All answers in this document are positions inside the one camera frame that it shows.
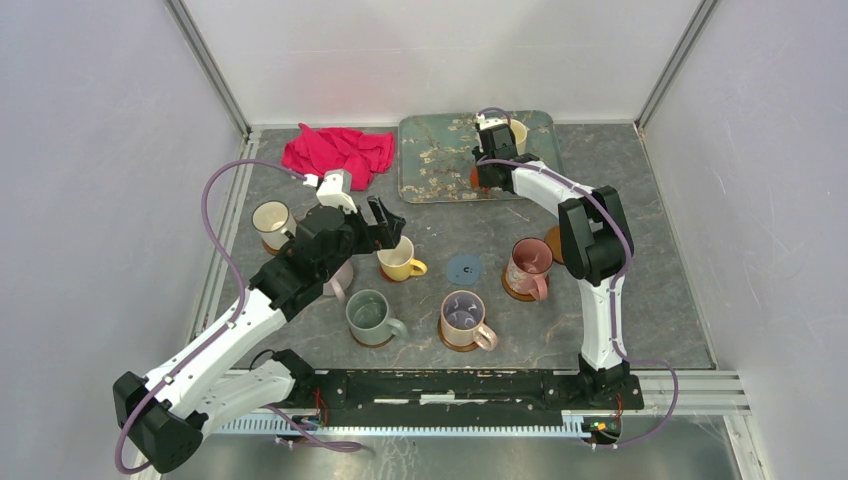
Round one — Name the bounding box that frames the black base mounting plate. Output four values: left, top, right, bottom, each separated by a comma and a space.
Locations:
275, 369, 645, 427

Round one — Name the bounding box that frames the pink floral patterned mug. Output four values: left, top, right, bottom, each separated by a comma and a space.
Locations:
502, 238, 553, 301

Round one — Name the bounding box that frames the cream yellow mug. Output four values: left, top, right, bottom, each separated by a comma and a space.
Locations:
509, 119, 528, 156

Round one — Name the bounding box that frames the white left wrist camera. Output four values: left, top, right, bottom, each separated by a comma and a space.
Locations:
316, 169, 357, 214

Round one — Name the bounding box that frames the white mug black handle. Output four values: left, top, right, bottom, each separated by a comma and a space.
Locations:
252, 201, 297, 243

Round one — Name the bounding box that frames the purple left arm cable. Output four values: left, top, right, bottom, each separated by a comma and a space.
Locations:
113, 160, 366, 477

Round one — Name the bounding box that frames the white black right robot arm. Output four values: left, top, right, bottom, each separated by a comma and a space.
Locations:
472, 119, 634, 408

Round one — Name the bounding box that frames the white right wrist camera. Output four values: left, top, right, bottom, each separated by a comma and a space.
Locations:
475, 114, 510, 131

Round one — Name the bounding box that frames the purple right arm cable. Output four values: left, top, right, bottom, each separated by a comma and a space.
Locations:
475, 107, 681, 450

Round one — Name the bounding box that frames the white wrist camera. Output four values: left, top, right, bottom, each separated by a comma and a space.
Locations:
316, 169, 357, 214
475, 114, 510, 131

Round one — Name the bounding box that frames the crumpled red cloth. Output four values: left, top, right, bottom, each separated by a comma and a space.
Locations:
281, 123, 396, 191

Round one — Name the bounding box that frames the glossy wooden ridged coaster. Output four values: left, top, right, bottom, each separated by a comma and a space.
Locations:
352, 335, 395, 349

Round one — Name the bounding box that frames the green floral serving tray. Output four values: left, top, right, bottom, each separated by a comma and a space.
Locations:
397, 110, 563, 204

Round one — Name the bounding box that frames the lilac ceramic mug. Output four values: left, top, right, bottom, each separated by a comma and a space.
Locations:
322, 260, 354, 303

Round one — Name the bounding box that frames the white toothed cable rail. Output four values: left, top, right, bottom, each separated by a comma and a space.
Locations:
217, 412, 589, 439

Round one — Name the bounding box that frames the beige pink tall mug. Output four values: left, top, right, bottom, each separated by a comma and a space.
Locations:
439, 290, 498, 351

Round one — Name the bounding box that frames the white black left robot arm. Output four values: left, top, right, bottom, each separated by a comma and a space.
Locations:
112, 196, 407, 475

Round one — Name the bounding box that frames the grey-green ceramic mug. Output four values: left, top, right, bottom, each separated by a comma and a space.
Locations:
345, 289, 409, 344

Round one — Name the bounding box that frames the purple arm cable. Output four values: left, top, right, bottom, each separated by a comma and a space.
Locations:
475, 107, 681, 450
113, 160, 366, 477

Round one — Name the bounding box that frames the yellow ceramic mug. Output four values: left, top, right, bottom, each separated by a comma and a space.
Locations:
377, 236, 428, 282

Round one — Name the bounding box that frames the brown wooden coaster far left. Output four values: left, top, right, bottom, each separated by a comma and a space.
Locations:
262, 239, 286, 255

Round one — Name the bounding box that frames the blue round coaster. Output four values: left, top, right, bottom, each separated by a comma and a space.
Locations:
445, 254, 483, 286

